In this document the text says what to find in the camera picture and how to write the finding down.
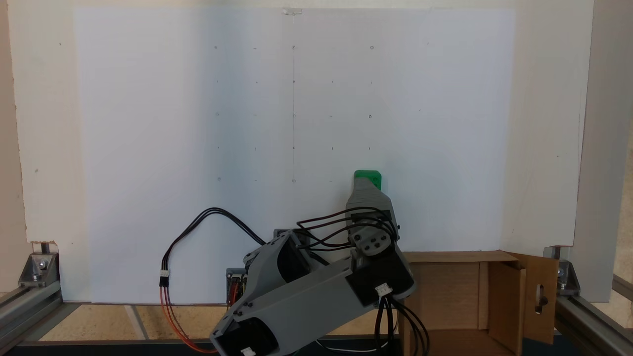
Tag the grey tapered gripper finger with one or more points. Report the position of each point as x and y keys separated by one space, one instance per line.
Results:
x=367 y=197

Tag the green dice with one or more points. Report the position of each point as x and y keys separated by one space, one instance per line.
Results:
x=368 y=174

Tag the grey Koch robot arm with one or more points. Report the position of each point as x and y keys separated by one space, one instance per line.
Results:
x=301 y=301

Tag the open cardboard box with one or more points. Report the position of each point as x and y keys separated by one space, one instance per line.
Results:
x=455 y=291

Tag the clear tape strip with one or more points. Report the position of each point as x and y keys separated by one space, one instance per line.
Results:
x=292 y=11

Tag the large white paper sheet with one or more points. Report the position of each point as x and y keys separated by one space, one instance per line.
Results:
x=148 y=123

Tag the metal corner bracket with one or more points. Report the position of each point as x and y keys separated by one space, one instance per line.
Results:
x=38 y=269
x=566 y=279

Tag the aluminium frame rail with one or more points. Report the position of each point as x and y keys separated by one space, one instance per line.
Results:
x=588 y=321
x=24 y=309

